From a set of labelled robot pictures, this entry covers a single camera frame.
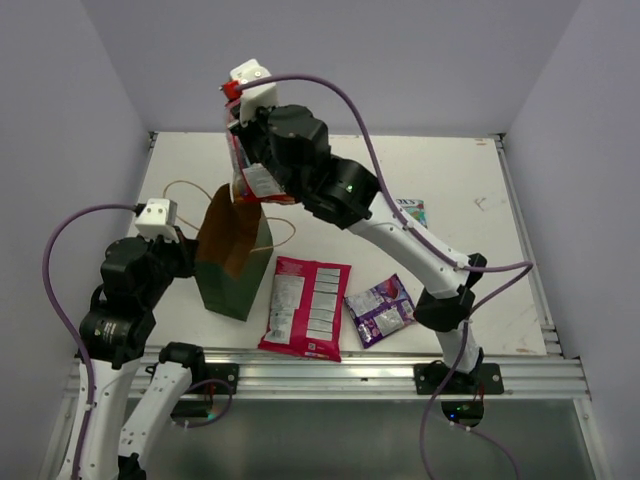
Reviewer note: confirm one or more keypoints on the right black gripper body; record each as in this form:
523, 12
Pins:
256, 135

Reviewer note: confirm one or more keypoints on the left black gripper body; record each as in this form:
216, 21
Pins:
170, 259

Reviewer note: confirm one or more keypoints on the red candy bag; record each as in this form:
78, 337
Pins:
251, 181

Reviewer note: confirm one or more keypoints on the green paper bag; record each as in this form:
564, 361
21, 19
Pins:
235, 246

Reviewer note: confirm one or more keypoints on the teal mint candy bag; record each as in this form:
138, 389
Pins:
415, 208

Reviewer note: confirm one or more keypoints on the pink chips bag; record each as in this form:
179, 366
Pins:
305, 311

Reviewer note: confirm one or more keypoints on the purple candy bag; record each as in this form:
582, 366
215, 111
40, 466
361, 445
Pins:
380, 311

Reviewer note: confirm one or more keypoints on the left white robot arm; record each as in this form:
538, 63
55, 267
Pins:
105, 443

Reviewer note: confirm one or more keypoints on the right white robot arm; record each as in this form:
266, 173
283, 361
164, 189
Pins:
350, 197

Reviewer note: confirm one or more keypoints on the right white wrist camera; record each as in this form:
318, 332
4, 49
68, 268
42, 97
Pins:
248, 89

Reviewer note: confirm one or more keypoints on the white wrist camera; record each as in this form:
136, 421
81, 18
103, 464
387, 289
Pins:
248, 89
157, 219

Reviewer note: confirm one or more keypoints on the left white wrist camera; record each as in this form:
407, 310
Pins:
157, 219

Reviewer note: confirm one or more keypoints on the left black base bracket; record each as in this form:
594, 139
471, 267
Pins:
227, 376

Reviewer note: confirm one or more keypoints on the black base bracket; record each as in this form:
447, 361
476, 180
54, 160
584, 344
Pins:
227, 376
486, 378

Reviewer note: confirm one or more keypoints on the right black base bracket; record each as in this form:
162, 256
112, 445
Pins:
486, 378

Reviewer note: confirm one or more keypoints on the aluminium mounting rail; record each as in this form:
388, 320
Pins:
382, 376

